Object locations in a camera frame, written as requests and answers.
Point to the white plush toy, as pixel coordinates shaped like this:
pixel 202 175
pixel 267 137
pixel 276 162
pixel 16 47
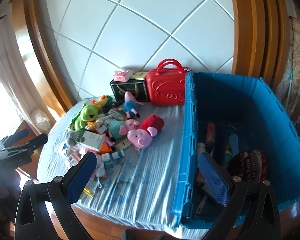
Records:
pixel 100 171

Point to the blue dress pig plush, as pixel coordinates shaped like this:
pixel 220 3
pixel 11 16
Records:
pixel 131 106

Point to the grey fluffy plush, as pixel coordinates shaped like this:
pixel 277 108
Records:
pixel 71 138

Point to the red dress pig plush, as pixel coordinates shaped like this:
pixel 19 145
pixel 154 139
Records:
pixel 142 137

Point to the clear plastic bag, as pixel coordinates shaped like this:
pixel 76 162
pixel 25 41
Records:
pixel 41 120

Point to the teal dress pig plush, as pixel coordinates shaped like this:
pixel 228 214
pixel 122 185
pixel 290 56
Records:
pixel 118 129

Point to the beige curtain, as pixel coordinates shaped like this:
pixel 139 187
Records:
pixel 15 77

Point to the green frog plush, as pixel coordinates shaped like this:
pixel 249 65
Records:
pixel 88 113

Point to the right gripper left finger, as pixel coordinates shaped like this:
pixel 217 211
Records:
pixel 32 219

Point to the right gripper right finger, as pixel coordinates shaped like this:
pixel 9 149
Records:
pixel 262 220

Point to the black gift box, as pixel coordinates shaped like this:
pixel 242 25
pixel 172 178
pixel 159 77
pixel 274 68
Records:
pixel 137 87

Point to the blue plastic storage crate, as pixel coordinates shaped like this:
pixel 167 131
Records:
pixel 244 106

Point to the rolled patterned carpet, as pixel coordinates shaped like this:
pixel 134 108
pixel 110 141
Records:
pixel 287 89

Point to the green capped bottle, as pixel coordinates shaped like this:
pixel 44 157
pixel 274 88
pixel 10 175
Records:
pixel 118 154

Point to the red bear suitcase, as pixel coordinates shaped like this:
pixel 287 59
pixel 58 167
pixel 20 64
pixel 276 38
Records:
pixel 166 83

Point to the black cap with lettering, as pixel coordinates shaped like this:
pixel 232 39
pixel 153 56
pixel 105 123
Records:
pixel 250 166

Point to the small pink tissue pack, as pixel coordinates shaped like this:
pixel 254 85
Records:
pixel 122 75

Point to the orange green duck plush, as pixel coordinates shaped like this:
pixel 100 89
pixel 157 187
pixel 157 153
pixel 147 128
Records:
pixel 103 102

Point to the white green carton box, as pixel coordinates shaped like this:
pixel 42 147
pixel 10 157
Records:
pixel 90 140

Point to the gold flat box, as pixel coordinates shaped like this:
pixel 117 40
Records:
pixel 139 76

